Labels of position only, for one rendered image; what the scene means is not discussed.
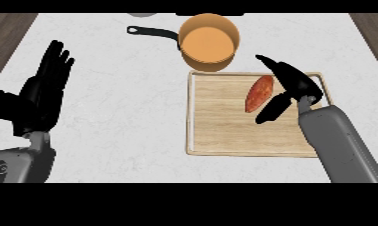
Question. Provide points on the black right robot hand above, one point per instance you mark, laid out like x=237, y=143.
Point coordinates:
x=295, y=81

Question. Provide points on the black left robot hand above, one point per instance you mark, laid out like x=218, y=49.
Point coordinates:
x=44, y=90

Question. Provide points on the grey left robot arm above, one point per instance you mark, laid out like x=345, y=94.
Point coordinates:
x=27, y=158

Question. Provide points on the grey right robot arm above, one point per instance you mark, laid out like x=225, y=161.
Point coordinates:
x=338, y=143

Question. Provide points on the reddish-brown sweet potato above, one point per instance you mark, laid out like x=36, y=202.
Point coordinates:
x=259, y=93

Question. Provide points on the pale wooden tray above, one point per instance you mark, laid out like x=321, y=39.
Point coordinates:
x=222, y=116

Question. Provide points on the grey round object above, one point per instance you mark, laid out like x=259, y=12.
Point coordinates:
x=143, y=14

